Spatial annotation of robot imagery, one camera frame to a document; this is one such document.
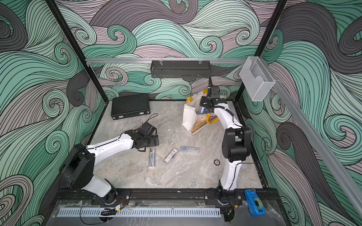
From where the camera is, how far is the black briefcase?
3.50 feet

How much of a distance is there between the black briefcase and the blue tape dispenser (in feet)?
2.77

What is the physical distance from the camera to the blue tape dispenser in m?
0.67
